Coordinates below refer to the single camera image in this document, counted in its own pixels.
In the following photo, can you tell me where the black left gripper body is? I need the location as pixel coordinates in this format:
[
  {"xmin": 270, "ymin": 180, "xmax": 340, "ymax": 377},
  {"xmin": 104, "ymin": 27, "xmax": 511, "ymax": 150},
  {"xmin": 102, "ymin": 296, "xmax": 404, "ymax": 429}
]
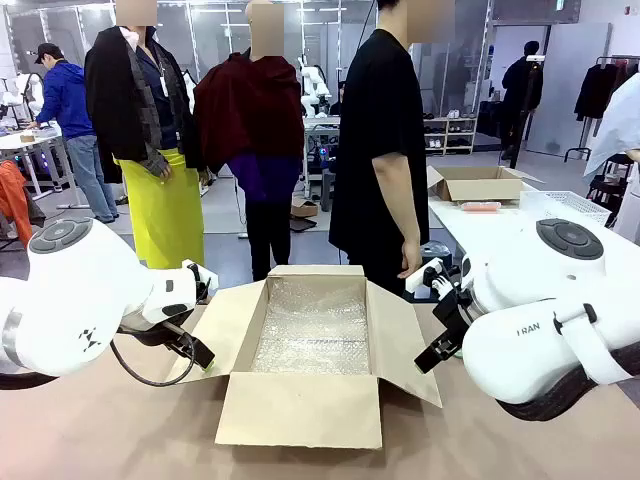
[{"xmin": 117, "ymin": 318, "xmax": 196, "ymax": 352}]

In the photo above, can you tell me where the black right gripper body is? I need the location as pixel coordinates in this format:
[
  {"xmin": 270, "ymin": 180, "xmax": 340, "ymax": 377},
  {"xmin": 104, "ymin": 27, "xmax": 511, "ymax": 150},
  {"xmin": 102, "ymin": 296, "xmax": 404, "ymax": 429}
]
[{"xmin": 432, "ymin": 286, "xmax": 484, "ymax": 337}]

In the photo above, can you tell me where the person's right forearm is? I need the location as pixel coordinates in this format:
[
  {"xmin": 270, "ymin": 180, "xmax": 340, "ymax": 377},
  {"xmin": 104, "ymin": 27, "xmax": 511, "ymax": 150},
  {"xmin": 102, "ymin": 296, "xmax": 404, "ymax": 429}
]
[{"xmin": 385, "ymin": 193, "xmax": 424, "ymax": 249}]

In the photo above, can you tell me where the person's right hand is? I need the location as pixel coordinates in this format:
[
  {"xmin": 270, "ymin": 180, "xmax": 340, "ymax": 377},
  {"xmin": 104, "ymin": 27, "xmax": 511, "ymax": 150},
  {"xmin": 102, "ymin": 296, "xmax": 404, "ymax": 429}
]
[{"xmin": 396, "ymin": 241, "xmax": 425, "ymax": 280}]

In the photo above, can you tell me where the white side table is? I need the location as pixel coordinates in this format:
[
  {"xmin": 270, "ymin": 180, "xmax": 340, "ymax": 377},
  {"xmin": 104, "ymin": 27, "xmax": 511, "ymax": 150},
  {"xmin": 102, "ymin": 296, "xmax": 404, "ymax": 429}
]
[{"xmin": 427, "ymin": 193, "xmax": 619, "ymax": 264}]

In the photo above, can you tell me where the clear bubble wrap sheet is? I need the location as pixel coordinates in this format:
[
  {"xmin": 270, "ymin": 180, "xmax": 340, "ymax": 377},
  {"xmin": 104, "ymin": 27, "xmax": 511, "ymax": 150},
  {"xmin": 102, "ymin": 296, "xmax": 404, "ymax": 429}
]
[{"xmin": 249, "ymin": 276, "xmax": 374, "ymax": 376}]

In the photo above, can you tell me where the large open cardboard box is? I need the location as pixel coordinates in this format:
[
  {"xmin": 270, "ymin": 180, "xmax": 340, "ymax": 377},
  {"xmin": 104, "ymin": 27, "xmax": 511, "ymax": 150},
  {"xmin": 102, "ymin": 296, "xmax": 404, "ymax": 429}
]
[{"xmin": 164, "ymin": 264, "xmax": 444, "ymax": 451}]

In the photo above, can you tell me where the mannequin with yellow skirt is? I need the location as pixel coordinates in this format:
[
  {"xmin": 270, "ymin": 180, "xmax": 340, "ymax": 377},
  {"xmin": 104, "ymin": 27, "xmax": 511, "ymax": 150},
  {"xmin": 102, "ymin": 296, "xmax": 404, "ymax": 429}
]
[{"xmin": 83, "ymin": 0, "xmax": 212, "ymax": 271}]

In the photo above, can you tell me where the white plastic basket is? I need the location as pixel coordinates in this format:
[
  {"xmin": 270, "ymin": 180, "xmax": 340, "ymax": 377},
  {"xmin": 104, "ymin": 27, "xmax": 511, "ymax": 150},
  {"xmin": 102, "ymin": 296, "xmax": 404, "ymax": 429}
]
[{"xmin": 518, "ymin": 189, "xmax": 613, "ymax": 229}]

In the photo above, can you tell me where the grey stool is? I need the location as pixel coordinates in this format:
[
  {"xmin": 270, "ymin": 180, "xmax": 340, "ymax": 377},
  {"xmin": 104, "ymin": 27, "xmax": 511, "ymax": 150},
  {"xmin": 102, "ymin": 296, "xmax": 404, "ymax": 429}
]
[{"xmin": 319, "ymin": 168, "xmax": 337, "ymax": 212}]

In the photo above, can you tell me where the white shoe shelf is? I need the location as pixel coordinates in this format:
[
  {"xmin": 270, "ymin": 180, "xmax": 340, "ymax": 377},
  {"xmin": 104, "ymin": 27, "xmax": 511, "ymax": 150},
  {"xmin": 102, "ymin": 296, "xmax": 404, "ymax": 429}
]
[{"xmin": 422, "ymin": 112, "xmax": 479, "ymax": 157}]

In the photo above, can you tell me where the small cardboard box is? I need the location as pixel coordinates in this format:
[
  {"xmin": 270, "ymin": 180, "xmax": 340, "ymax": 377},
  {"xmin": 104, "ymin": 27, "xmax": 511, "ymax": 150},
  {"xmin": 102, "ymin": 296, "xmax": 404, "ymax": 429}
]
[{"xmin": 290, "ymin": 196, "xmax": 320, "ymax": 219}]

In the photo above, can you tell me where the person in black t-shirt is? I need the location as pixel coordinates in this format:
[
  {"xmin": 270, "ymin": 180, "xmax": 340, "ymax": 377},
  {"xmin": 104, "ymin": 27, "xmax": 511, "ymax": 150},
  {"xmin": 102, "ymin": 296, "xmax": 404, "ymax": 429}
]
[{"xmin": 328, "ymin": 0, "xmax": 456, "ymax": 300}]

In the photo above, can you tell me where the orange jacket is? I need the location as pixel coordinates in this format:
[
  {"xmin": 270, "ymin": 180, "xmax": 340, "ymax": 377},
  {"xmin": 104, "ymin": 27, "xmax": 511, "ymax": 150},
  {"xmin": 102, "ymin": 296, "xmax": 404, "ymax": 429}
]
[{"xmin": 0, "ymin": 159, "xmax": 35, "ymax": 250}]

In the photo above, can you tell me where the black chair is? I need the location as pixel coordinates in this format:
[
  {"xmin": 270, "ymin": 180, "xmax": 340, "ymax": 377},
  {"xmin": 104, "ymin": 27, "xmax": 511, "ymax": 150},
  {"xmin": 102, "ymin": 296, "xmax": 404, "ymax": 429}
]
[{"xmin": 585, "ymin": 152, "xmax": 635, "ymax": 227}]

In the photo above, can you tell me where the black tripod with white device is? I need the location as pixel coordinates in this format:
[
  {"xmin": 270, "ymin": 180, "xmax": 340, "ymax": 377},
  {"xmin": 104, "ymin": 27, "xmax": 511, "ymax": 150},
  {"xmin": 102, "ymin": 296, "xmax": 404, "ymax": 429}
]
[{"xmin": 508, "ymin": 53, "xmax": 547, "ymax": 170}]

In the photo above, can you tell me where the white background work table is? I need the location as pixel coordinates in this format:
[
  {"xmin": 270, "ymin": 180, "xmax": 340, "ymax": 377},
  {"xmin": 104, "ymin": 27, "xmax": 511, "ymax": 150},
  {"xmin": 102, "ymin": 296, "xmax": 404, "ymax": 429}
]
[{"xmin": 0, "ymin": 127, "xmax": 77, "ymax": 210}]

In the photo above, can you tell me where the person in black clothes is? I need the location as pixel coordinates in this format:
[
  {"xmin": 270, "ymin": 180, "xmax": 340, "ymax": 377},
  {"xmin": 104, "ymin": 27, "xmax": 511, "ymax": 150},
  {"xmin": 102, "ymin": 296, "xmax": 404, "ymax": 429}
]
[{"xmin": 500, "ymin": 40, "xmax": 544, "ymax": 161}]

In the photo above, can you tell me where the seated person in black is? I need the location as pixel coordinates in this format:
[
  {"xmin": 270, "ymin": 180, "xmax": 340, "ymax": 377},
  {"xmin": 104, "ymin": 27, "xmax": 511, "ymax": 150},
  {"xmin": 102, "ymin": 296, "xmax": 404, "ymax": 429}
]
[{"xmin": 328, "ymin": 82, "xmax": 348, "ymax": 117}]

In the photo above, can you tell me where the mannequin with maroon shawl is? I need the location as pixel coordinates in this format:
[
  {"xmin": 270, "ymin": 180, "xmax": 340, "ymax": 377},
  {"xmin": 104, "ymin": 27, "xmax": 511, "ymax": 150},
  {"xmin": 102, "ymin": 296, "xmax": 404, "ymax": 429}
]
[{"xmin": 192, "ymin": 0, "xmax": 306, "ymax": 284}]

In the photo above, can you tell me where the person in blue jacket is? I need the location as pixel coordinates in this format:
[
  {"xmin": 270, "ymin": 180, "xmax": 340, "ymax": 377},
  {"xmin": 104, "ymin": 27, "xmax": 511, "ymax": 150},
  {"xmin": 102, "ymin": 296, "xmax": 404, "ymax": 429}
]
[{"xmin": 32, "ymin": 42, "xmax": 121, "ymax": 225}]

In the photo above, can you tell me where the clothes rack with dark garments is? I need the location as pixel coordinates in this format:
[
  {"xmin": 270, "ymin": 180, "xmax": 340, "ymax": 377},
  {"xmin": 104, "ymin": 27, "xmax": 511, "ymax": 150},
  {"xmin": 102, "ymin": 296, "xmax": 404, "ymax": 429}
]
[{"xmin": 563, "ymin": 53, "xmax": 640, "ymax": 164}]

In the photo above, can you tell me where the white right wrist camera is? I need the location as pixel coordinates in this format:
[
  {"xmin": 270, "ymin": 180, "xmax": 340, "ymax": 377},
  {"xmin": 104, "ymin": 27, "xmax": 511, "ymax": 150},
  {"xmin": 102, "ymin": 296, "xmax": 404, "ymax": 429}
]
[{"xmin": 404, "ymin": 258, "xmax": 461, "ymax": 299}]

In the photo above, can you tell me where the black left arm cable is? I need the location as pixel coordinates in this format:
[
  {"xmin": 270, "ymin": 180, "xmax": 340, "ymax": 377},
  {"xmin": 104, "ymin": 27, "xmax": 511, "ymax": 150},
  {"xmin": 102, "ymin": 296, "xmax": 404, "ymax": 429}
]
[{"xmin": 109, "ymin": 327, "xmax": 197, "ymax": 388}]

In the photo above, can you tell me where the black braided cable sleeve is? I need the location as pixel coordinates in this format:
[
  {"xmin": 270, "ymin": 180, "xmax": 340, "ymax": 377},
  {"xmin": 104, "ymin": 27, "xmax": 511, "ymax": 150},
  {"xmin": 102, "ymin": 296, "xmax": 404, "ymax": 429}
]
[{"xmin": 492, "ymin": 343, "xmax": 640, "ymax": 423}]

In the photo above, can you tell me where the white cable strap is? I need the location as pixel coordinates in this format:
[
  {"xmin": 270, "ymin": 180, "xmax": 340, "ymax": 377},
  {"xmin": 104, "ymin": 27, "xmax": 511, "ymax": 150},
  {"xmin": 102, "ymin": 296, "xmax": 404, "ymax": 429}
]
[{"xmin": 552, "ymin": 302, "xmax": 634, "ymax": 386}]

